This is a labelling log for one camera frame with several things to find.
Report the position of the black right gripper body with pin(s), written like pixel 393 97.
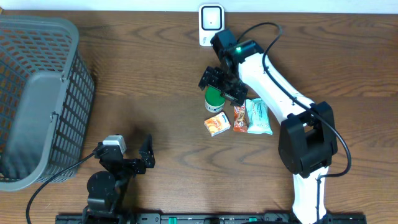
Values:
pixel 232 79

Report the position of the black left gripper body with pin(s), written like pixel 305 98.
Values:
pixel 132 168

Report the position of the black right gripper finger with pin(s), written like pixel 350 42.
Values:
pixel 213 77
pixel 236 94

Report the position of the green lid jar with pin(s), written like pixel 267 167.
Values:
pixel 214 102

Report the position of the red chocolate bar wrapper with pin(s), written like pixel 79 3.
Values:
pixel 240 124

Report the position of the light green tissue pack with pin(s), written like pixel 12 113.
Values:
pixel 257 113

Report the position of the small orange box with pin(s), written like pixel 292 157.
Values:
pixel 217 124

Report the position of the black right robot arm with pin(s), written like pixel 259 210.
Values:
pixel 306 140

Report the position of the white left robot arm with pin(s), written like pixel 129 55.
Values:
pixel 106 189

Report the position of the grey plastic basket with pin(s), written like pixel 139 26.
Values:
pixel 46 99

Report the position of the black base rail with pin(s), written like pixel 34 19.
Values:
pixel 156 218

